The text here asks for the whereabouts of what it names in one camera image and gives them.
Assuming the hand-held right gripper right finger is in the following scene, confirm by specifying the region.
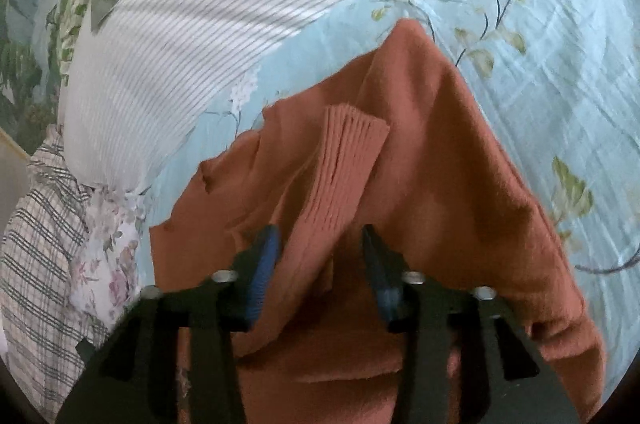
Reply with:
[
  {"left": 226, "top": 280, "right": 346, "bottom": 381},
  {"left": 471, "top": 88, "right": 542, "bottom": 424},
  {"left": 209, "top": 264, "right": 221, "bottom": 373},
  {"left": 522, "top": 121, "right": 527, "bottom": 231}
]
[{"left": 361, "top": 224, "right": 581, "bottom": 424}]

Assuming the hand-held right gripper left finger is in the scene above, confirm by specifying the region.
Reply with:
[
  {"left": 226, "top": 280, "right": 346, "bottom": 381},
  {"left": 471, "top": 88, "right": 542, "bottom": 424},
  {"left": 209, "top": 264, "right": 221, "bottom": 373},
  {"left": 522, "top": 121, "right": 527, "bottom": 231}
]
[{"left": 55, "top": 225, "right": 282, "bottom": 424}]

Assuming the rust orange knit sweater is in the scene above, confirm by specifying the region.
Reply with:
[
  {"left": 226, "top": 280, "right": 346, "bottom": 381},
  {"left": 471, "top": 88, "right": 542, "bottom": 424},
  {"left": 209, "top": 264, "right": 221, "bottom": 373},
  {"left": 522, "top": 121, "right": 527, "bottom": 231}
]
[{"left": 148, "top": 18, "right": 608, "bottom": 424}]

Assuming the white floral cloth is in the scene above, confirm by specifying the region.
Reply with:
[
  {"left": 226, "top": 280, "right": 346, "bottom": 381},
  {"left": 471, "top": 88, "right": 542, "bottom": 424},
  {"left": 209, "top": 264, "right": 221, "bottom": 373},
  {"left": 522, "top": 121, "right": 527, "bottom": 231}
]
[{"left": 68, "top": 187, "right": 151, "bottom": 330}]

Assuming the plaid cloth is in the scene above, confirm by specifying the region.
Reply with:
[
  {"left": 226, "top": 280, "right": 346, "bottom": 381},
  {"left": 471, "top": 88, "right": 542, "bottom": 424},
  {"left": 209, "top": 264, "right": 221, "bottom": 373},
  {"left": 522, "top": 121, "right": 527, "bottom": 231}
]
[{"left": 0, "top": 124, "right": 111, "bottom": 420}]

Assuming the white striped pillow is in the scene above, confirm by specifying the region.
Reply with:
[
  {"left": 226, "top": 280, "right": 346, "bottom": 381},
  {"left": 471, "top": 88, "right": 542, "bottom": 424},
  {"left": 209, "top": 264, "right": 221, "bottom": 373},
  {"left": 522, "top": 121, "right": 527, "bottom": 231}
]
[{"left": 64, "top": 0, "right": 566, "bottom": 191}]

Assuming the light blue floral bed sheet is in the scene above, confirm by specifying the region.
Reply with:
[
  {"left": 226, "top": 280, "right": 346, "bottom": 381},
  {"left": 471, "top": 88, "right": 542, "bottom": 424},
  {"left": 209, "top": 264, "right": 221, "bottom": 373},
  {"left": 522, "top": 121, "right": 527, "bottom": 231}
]
[{"left": 145, "top": 0, "right": 640, "bottom": 355}]

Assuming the green leaf patterned cloth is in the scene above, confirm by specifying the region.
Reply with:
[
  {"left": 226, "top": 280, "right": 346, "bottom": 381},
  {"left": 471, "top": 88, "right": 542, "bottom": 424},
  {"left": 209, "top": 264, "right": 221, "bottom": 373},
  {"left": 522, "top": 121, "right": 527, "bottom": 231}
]
[{"left": 0, "top": 0, "right": 101, "bottom": 155}]

